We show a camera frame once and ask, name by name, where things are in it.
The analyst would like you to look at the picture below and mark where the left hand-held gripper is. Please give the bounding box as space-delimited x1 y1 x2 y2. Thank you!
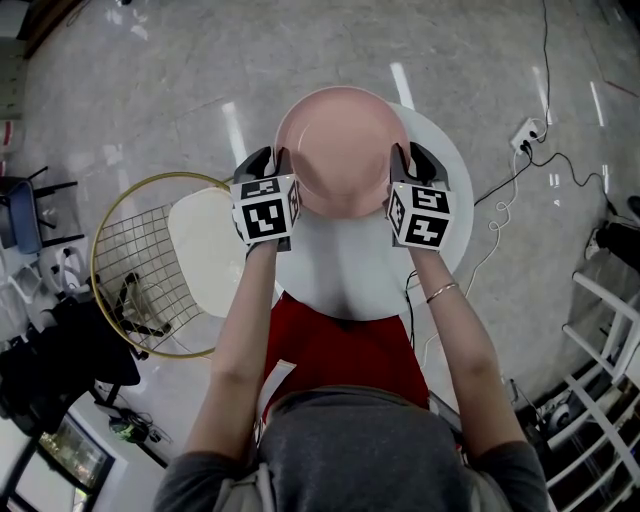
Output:
230 145 303 254

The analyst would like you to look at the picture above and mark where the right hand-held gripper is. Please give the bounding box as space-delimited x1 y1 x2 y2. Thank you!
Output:
386 141 458 251

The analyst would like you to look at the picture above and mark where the big pink plate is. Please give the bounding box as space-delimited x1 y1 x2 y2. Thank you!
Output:
273 85 411 219

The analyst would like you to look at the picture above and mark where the person's right forearm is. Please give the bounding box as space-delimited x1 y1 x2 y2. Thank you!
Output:
407 244 529 460

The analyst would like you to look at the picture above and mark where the person's left forearm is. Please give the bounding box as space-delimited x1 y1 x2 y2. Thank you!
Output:
184 242 282 465

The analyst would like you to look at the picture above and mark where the cream seat cushion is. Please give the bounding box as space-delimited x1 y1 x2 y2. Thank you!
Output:
167 187 262 319

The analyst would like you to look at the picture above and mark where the white power strip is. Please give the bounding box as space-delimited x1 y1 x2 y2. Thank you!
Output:
509 117 547 152

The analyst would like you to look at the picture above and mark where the round white table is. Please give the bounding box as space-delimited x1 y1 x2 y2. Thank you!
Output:
272 102 475 322

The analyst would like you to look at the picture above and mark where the person's red skirt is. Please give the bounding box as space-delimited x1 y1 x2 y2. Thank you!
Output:
262 292 432 412

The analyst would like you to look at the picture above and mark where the blue chair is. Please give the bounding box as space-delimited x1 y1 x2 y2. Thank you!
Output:
0 167 87 257

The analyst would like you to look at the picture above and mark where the black mesh office chair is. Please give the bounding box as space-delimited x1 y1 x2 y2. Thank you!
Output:
0 294 174 437

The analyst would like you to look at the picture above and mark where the person's grey shirt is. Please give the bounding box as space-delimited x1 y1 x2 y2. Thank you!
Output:
152 384 552 512

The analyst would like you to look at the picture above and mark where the thin gold bracelet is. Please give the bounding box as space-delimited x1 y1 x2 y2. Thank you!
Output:
424 282 461 305

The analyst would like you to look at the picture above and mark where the gold wire chair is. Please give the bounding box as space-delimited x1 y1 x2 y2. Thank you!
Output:
90 171 252 362

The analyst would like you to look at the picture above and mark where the white frame table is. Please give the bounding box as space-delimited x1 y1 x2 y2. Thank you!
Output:
544 272 640 502

